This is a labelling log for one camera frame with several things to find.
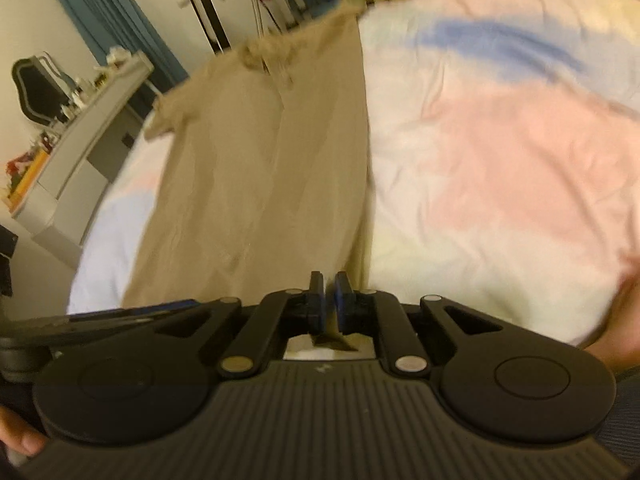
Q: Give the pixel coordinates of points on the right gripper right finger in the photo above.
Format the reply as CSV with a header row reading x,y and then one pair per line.
x,y
382,317

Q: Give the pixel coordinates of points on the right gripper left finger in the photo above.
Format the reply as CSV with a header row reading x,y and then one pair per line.
x,y
277,318

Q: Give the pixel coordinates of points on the tan khaki garment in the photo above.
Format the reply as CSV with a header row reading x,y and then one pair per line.
x,y
266,178

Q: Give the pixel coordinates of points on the person's left hand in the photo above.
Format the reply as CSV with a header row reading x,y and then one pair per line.
x,y
18,435

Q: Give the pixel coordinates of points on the person's right hand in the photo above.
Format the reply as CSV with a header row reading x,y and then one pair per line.
x,y
618,344

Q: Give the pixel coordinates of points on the white dressing table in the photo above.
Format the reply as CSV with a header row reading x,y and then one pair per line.
x,y
59,207

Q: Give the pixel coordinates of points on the yellow tray on dresser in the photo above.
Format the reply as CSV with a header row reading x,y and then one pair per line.
x,y
27,179

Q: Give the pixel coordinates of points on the pastel pink white bed cover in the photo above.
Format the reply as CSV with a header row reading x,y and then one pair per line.
x,y
503,162

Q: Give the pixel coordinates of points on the black framed vanity mirror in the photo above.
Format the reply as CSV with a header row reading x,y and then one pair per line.
x,y
44,89

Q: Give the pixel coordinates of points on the blue curtain left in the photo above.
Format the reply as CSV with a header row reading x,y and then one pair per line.
x,y
105,24

